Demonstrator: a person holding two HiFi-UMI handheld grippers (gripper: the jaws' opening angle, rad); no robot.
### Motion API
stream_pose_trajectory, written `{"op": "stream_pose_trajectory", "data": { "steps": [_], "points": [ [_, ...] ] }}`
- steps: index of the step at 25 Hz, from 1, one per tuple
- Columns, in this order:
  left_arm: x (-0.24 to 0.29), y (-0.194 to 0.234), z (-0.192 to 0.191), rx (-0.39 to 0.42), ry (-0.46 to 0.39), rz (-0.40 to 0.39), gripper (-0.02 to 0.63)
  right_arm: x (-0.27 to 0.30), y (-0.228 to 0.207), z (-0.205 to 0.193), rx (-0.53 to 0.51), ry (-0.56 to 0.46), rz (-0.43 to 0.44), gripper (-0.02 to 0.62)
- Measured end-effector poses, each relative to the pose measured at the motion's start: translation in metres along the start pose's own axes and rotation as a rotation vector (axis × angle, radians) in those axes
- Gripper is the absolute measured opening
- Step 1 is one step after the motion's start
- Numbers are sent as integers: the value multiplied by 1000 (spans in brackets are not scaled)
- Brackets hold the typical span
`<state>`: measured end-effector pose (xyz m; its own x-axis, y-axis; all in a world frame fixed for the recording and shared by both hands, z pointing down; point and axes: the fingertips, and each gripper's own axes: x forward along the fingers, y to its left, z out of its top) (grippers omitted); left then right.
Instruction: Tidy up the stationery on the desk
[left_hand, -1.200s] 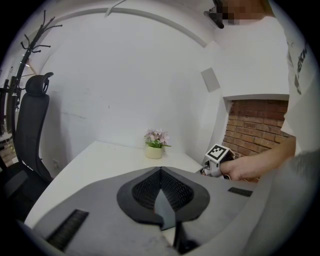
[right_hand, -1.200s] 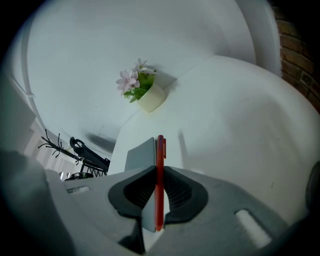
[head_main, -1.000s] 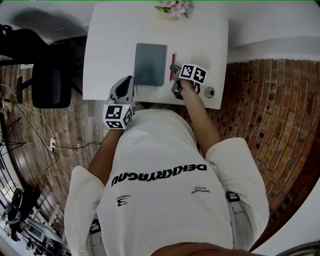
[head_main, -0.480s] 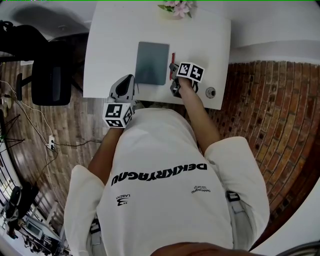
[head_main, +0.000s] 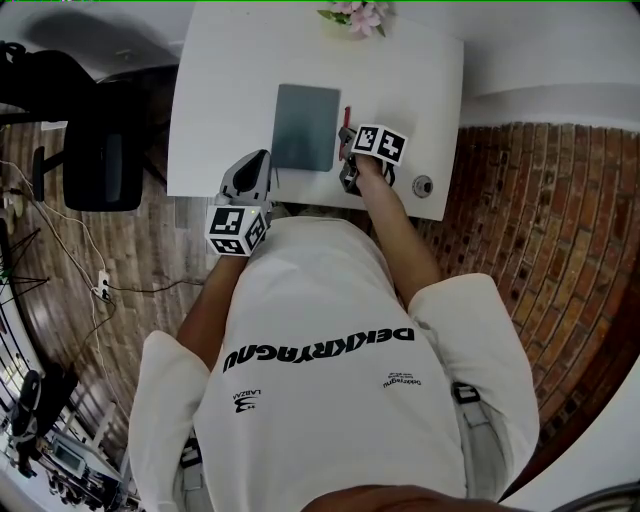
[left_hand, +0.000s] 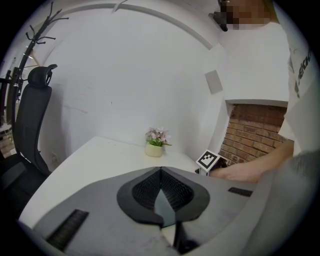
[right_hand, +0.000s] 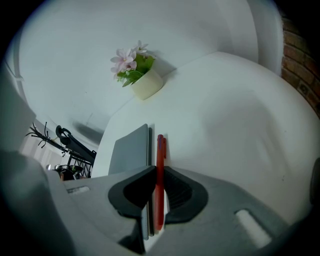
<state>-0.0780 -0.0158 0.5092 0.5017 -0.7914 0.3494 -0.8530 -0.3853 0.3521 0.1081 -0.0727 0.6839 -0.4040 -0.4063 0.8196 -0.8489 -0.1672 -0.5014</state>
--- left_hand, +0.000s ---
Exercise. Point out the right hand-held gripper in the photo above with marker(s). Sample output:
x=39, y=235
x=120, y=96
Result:
x=207, y=160

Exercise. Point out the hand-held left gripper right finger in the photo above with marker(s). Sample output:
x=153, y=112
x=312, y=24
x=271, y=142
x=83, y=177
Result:
x=220, y=200

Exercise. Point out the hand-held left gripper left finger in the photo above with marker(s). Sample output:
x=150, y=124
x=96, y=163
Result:
x=100, y=200

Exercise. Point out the person's right forearm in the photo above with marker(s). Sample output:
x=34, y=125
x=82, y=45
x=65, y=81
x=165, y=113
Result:
x=250, y=170

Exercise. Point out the white table top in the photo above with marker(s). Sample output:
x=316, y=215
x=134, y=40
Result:
x=100, y=155

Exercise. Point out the black office chair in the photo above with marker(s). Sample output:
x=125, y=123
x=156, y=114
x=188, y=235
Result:
x=27, y=125

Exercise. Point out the pink flowers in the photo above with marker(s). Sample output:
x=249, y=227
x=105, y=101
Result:
x=155, y=148

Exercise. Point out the person's white t-shirt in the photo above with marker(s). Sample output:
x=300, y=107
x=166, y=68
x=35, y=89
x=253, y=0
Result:
x=257, y=62

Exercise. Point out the person's head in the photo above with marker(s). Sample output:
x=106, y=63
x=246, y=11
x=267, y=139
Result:
x=245, y=12

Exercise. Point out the black coat rack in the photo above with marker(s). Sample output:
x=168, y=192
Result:
x=23, y=57

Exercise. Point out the gray wall plate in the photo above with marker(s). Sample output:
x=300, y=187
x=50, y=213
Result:
x=213, y=82

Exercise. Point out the black head-worn camera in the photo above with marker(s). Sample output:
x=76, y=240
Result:
x=218, y=21

